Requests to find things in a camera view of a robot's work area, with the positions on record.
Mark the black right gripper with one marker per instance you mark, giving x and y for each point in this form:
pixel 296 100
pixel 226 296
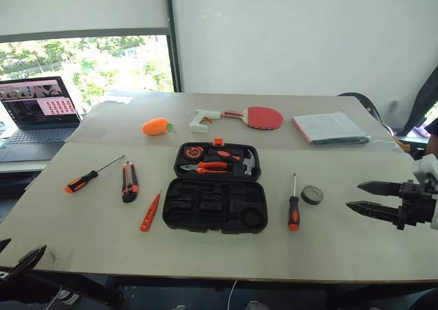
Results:
pixel 417 204

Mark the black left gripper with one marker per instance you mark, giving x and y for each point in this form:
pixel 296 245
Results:
pixel 10 279

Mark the orange black utility knife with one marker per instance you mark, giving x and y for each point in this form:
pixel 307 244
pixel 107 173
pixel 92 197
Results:
pixel 129 183

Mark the orange voltage tester pen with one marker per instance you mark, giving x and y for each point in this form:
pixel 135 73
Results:
pixel 150 212

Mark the black tool case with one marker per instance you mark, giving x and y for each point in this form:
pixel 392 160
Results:
pixel 219 204

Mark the black white sneaker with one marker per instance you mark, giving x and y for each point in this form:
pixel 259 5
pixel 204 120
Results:
pixel 67 295

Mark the booklet in clear sleeve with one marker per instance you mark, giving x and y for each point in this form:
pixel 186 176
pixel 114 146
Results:
pixel 330 127

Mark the black office chair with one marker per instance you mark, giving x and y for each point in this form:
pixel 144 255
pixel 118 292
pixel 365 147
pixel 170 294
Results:
pixel 366 103

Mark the dark grey laptop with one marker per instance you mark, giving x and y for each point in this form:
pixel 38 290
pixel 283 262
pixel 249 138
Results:
pixel 37 125

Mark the steel claw hammer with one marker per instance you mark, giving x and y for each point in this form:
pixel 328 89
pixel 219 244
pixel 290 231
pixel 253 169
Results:
pixel 249 163

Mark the red table tennis paddle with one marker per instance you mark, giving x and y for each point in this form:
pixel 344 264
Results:
pixel 265 117

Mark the orange toy fruit green leaf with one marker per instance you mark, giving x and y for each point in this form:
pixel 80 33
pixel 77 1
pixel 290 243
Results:
pixel 155 126

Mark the orange black tape measure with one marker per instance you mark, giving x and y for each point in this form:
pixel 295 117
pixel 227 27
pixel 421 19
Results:
pixel 192 151

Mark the white glue gun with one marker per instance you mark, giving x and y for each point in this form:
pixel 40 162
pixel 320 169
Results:
pixel 199 122

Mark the white roller blind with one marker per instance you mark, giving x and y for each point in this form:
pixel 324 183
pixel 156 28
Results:
pixel 82 5

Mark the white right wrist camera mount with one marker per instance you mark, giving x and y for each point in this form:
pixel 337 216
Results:
pixel 426 168

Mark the dark window frame post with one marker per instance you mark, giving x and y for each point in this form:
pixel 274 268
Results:
pixel 172 50

